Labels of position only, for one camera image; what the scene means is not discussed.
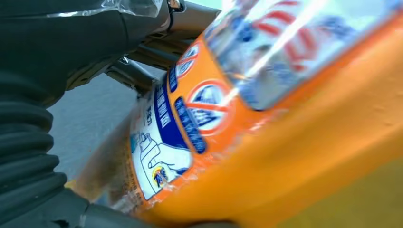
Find orange bottle with printed label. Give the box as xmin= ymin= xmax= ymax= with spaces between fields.
xmin=71 ymin=0 xmax=403 ymax=228

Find yellow plastic bag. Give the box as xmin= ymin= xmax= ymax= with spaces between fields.
xmin=275 ymin=157 xmax=403 ymax=228

